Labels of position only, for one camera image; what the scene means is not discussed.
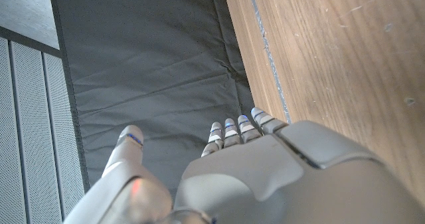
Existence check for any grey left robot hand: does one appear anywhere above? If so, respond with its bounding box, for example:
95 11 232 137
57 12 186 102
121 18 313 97
62 106 425 224

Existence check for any grey perforated panel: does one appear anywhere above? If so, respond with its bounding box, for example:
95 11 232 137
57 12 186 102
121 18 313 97
0 26 91 224

